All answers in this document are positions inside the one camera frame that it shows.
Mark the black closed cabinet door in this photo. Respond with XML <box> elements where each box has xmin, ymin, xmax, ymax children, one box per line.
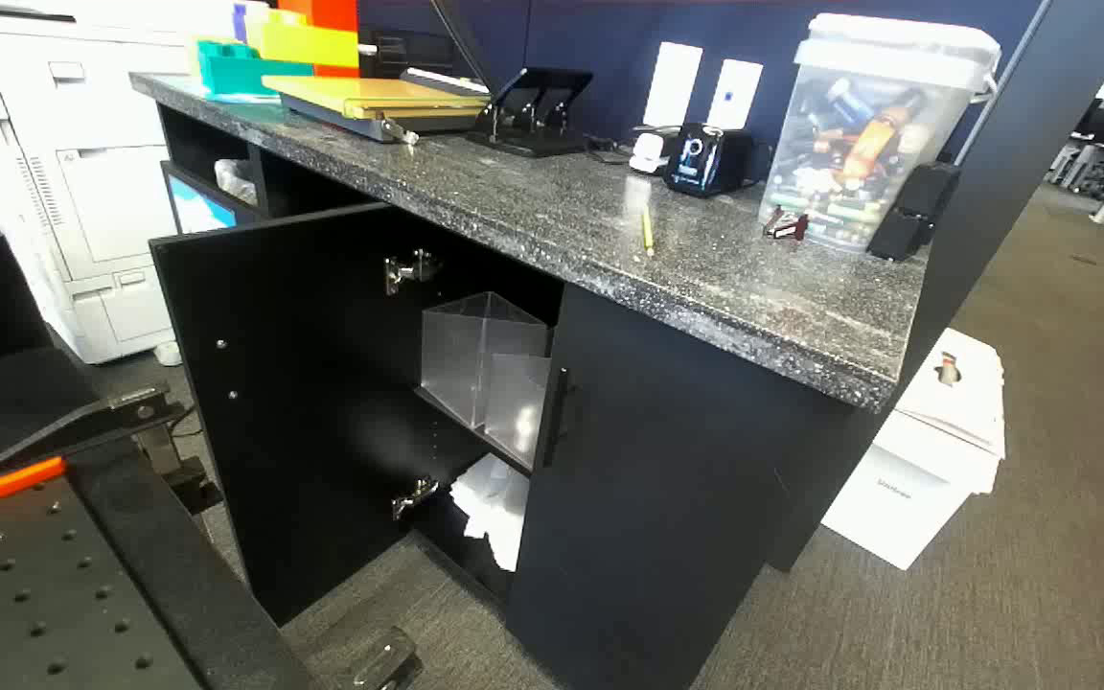
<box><xmin>504</xmin><ymin>281</ymin><xmax>839</xmax><ymax>690</ymax></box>

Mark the silver door hinge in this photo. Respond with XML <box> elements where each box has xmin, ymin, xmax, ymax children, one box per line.
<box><xmin>386</xmin><ymin>473</ymin><xmax>443</xmax><ymax>523</ymax></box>
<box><xmin>378</xmin><ymin>245</ymin><xmax>440</xmax><ymax>297</ymax></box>

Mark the wooden cutting board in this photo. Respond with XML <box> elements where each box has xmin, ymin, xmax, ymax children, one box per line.
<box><xmin>256</xmin><ymin>71</ymin><xmax>494</xmax><ymax>125</ymax></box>

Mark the black perforated breadboard table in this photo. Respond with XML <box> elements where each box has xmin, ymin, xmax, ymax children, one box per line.
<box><xmin>0</xmin><ymin>438</ymin><xmax>218</xmax><ymax>690</ymax></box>

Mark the white cardboard box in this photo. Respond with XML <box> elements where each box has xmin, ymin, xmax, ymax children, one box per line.
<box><xmin>815</xmin><ymin>324</ymin><xmax>1012</xmax><ymax>576</ymax></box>

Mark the clear plastic bin with lid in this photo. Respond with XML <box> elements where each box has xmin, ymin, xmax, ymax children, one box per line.
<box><xmin>760</xmin><ymin>12</ymin><xmax>1003</xmax><ymax>251</ymax></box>

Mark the black open cabinet door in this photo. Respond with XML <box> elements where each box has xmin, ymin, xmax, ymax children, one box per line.
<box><xmin>145</xmin><ymin>201</ymin><xmax>457</xmax><ymax>627</ymax></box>

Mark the black hole punch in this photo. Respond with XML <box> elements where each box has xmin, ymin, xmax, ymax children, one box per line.
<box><xmin>465</xmin><ymin>63</ymin><xmax>596</xmax><ymax>162</ymax></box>

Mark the white paper stack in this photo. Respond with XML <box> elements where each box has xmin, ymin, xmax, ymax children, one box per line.
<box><xmin>443</xmin><ymin>450</ymin><xmax>534</xmax><ymax>576</ymax></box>

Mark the small dark red object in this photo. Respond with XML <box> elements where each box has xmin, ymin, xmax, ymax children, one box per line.
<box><xmin>760</xmin><ymin>201</ymin><xmax>815</xmax><ymax>247</ymax></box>

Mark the black metal bar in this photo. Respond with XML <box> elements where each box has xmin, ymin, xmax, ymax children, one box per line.
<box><xmin>64</xmin><ymin>433</ymin><xmax>322</xmax><ymax>690</ymax></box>

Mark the black leaning flat device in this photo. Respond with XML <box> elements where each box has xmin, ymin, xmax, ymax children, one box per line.
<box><xmin>867</xmin><ymin>162</ymin><xmax>963</xmax><ymax>263</ymax></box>

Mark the black partition panel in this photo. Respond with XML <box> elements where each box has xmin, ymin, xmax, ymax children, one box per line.
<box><xmin>899</xmin><ymin>0</ymin><xmax>1104</xmax><ymax>385</ymax></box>

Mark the yellow block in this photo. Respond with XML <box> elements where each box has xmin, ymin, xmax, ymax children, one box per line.
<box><xmin>250</xmin><ymin>2</ymin><xmax>364</xmax><ymax>75</ymax></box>

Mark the teal box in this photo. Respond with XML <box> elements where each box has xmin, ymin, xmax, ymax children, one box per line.
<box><xmin>196</xmin><ymin>35</ymin><xmax>317</xmax><ymax>102</ymax></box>

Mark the orange block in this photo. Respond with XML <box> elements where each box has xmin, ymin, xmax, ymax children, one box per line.
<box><xmin>274</xmin><ymin>0</ymin><xmax>364</xmax><ymax>35</ymax></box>

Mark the clear acrylic box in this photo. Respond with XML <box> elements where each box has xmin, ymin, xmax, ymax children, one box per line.
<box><xmin>417</xmin><ymin>288</ymin><xmax>554</xmax><ymax>470</ymax></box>

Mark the small white desk object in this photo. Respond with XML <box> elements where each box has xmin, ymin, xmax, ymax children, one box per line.
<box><xmin>623</xmin><ymin>125</ymin><xmax>674</xmax><ymax>178</ymax></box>

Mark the white office printer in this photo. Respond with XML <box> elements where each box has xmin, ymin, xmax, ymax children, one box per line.
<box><xmin>0</xmin><ymin>12</ymin><xmax>202</xmax><ymax>366</ymax></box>

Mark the black door handle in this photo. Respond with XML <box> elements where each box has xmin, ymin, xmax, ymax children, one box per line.
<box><xmin>535</xmin><ymin>365</ymin><xmax>580</xmax><ymax>470</ymax></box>

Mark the orange handled black clamp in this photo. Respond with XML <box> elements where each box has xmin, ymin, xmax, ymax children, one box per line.
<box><xmin>0</xmin><ymin>381</ymin><xmax>187</xmax><ymax>504</ymax></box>

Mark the black cabinet with granite counter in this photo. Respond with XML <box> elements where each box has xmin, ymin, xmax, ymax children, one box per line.
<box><xmin>127</xmin><ymin>70</ymin><xmax>931</xmax><ymax>690</ymax></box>

